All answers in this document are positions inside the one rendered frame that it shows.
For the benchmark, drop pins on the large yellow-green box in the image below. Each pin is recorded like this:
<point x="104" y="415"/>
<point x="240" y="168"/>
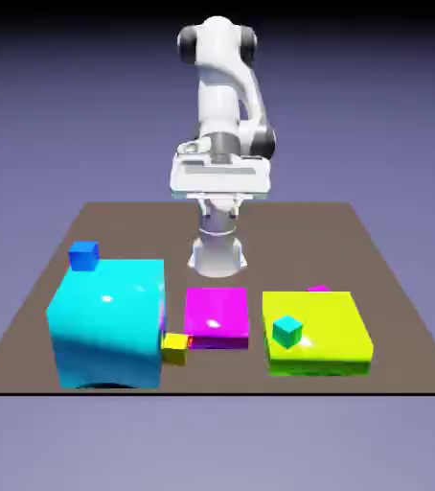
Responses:
<point x="325" y="337"/>

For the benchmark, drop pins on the small yellow cube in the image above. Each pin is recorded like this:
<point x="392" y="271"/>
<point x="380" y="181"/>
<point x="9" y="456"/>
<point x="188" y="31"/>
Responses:
<point x="175" y="347"/>

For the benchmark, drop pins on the large magenta box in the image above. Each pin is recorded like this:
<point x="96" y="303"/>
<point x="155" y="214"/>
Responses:
<point x="216" y="314"/>

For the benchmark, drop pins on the large cyan box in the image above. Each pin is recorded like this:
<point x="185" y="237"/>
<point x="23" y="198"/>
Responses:
<point x="106" y="322"/>

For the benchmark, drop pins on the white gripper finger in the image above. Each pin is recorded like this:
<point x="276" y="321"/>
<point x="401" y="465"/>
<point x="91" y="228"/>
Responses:
<point x="205" y="210"/>
<point x="235" y="209"/>

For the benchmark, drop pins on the small teal cube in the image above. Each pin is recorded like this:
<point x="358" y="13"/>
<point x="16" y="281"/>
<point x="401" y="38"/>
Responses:
<point x="287" y="332"/>

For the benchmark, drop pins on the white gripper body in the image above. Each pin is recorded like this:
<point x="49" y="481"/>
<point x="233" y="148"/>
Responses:
<point x="221" y="180"/>

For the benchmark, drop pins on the small magenta cube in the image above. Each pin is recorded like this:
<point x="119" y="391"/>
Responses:
<point x="319" y="288"/>

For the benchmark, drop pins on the small blue cube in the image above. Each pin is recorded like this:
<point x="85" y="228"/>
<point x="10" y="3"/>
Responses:
<point x="83" y="256"/>

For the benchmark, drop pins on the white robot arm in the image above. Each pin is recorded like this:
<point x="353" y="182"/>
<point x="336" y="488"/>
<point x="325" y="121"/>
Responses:
<point x="217" y="76"/>

